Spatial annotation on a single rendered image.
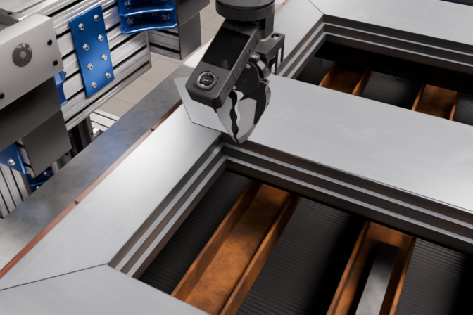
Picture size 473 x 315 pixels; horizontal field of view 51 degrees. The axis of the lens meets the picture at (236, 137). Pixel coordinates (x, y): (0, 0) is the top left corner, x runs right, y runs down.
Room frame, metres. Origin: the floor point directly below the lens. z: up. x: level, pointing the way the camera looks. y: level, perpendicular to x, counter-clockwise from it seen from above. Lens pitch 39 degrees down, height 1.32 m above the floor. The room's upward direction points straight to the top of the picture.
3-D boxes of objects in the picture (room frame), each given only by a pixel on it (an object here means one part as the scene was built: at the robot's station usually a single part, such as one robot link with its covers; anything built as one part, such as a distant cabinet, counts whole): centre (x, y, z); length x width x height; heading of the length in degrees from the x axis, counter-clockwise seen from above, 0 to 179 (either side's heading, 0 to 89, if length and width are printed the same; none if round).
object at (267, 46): (0.58, -0.01, 1.02); 0.09 x 0.08 x 0.12; 153
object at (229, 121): (0.58, 0.00, 0.91); 0.06 x 0.03 x 0.09; 153
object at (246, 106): (0.57, -0.03, 0.91); 0.06 x 0.03 x 0.09; 153
